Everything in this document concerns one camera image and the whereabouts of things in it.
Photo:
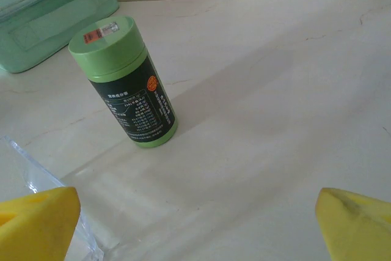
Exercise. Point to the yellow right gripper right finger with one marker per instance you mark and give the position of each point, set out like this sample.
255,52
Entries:
360,230

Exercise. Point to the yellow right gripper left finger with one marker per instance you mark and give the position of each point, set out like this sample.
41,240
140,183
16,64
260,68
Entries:
36,227

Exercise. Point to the green canister with dark label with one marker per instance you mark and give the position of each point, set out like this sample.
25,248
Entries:
128,90

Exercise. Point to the mint green zipper pouch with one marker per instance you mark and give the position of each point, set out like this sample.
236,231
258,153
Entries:
46,22

